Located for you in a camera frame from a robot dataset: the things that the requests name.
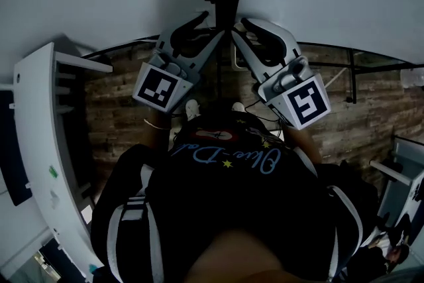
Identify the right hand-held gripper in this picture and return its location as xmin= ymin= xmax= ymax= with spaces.
xmin=231 ymin=17 xmax=332 ymax=131

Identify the person's face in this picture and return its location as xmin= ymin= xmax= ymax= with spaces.
xmin=188 ymin=228 xmax=299 ymax=283

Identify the thin bracelet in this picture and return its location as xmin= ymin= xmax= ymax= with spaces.
xmin=144 ymin=119 xmax=172 ymax=131

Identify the small white desk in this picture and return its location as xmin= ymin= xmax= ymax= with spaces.
xmin=369 ymin=134 xmax=424 ymax=188

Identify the long white desk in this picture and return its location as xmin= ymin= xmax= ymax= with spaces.
xmin=0 ymin=42 xmax=113 ymax=278

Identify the black cable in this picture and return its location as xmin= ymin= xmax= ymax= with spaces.
xmin=244 ymin=99 xmax=282 ymax=123

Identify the person's left white shoe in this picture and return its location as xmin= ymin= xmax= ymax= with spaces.
xmin=184 ymin=99 xmax=201 ymax=120

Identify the white computer case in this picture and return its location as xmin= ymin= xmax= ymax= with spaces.
xmin=377 ymin=172 xmax=424 ymax=243

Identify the person's left forearm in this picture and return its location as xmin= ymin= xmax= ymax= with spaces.
xmin=145 ymin=109 xmax=173 ymax=152

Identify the grey-white shoulder strap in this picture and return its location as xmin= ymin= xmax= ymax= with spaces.
xmin=107 ymin=197 xmax=165 ymax=283
xmin=326 ymin=185 xmax=364 ymax=279

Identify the dark blue partition panel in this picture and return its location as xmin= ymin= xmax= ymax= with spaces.
xmin=0 ymin=89 xmax=33 ymax=206
xmin=39 ymin=238 xmax=83 ymax=283

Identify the person's black printed shirt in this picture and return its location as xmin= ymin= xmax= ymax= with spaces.
xmin=91 ymin=109 xmax=378 ymax=283

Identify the pale wooden stick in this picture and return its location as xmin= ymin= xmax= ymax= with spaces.
xmin=326 ymin=68 xmax=344 ymax=89

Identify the white plastic bag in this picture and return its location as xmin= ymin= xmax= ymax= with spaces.
xmin=399 ymin=68 xmax=424 ymax=90

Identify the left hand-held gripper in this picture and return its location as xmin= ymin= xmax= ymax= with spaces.
xmin=132 ymin=11 xmax=226 ymax=113

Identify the person's right forearm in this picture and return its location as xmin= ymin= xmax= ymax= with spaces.
xmin=283 ymin=124 xmax=322 ymax=165

